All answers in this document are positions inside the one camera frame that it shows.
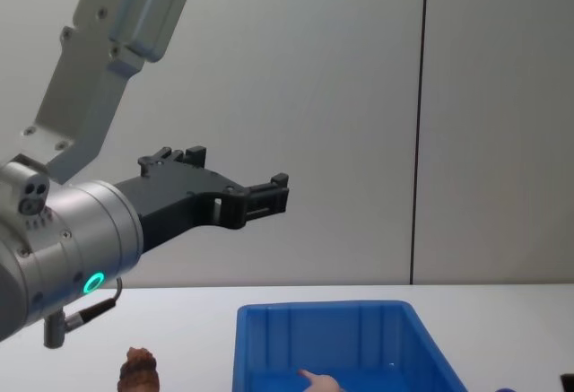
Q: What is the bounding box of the small pink object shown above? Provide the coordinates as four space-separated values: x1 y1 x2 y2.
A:
298 369 338 392

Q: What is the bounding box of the brown pinecone-like object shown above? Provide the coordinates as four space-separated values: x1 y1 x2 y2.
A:
117 346 161 392

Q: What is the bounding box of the blue plastic bin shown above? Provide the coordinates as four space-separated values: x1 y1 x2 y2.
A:
231 300 470 392

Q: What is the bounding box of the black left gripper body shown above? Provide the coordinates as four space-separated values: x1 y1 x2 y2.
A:
114 165 235 255

